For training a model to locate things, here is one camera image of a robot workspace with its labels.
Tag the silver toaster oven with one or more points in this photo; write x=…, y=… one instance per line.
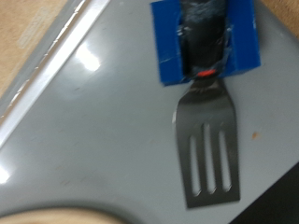
x=109, y=140

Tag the metal spatula with blue block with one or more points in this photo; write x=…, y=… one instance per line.
x=205, y=109

